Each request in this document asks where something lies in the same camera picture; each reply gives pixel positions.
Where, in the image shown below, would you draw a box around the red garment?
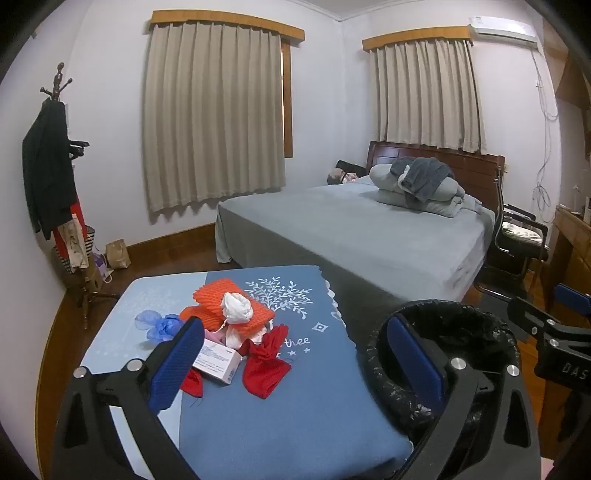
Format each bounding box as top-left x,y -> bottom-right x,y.
51,196 -> 86,273

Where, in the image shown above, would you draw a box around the wooden coat rack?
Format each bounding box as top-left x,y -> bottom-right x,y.
39,62 -> 121,329

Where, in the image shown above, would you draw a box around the long wooden curtain pelmet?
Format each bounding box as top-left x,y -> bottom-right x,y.
148,10 -> 305,44

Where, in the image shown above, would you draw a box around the brown paper bag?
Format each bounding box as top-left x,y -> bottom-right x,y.
105,239 -> 131,269

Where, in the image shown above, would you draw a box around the bed with grey sheet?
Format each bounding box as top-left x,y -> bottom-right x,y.
216,178 -> 497,303

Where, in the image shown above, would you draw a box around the folded light grey quilt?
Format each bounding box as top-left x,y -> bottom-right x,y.
369,162 -> 467,217

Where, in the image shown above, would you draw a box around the purple bag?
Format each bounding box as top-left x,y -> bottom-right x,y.
93,251 -> 114,282

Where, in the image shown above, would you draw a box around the short wooden curtain pelmet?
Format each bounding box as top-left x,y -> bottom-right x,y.
362,27 -> 474,52

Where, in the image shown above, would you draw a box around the pink packet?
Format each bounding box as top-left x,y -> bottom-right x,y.
203,323 -> 273,350

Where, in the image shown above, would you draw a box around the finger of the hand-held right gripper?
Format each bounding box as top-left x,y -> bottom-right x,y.
553,282 -> 591,319
506,296 -> 561,341

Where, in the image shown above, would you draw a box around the striped bag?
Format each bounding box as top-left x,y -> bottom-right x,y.
52,224 -> 96,289

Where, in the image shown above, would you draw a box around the wide beige curtain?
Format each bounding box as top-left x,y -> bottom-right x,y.
141,21 -> 287,214

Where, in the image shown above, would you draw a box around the red plastic bag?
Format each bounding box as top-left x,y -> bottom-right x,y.
180,323 -> 293,400

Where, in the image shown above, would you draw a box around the black pillow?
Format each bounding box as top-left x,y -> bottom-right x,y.
335,160 -> 369,178

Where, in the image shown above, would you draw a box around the wooden desk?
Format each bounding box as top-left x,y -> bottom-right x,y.
540,205 -> 591,315

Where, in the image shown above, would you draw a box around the wooden wall cabinet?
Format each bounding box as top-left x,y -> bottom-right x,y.
542,32 -> 591,112

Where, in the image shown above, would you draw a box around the plush toy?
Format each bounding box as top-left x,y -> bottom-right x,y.
327,168 -> 361,185

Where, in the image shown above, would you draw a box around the blue plastic bag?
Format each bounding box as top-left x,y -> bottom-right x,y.
135,310 -> 186,343

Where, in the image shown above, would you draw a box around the beige printed tote bag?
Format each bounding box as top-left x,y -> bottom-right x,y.
60,219 -> 89,270

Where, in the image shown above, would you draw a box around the white air conditioner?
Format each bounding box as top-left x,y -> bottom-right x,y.
468,15 -> 539,49

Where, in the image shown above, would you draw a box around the white cardboard box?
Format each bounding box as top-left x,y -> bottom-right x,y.
191,339 -> 244,385

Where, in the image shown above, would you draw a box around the black office chair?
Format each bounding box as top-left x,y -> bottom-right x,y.
475,166 -> 550,301

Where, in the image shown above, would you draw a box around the blue tree print table cloth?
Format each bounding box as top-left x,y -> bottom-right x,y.
76,264 -> 414,480

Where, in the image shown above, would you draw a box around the wooden headboard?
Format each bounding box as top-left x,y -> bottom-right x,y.
367,141 -> 506,208

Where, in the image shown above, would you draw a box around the bin with black liner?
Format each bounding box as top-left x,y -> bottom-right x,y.
365,300 -> 525,446

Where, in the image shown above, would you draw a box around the narrow beige curtain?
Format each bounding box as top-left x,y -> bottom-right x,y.
375,39 -> 483,155

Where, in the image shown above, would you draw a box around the hanging white cables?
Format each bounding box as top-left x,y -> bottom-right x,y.
531,46 -> 560,209

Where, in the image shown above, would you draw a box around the wooden window frame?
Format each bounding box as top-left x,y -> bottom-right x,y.
281,39 -> 294,158

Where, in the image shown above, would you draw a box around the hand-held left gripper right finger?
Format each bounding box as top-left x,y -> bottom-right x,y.
387,316 -> 541,480

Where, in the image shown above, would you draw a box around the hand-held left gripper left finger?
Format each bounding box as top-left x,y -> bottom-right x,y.
51,316 -> 206,480

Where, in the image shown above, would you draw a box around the crumpled white tissue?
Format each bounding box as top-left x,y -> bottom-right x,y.
221,292 -> 256,324

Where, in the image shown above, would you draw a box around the dark grey garment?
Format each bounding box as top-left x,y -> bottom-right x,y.
390,157 -> 455,204

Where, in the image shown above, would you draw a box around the orange foam net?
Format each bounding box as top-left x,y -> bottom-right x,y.
179,278 -> 276,334

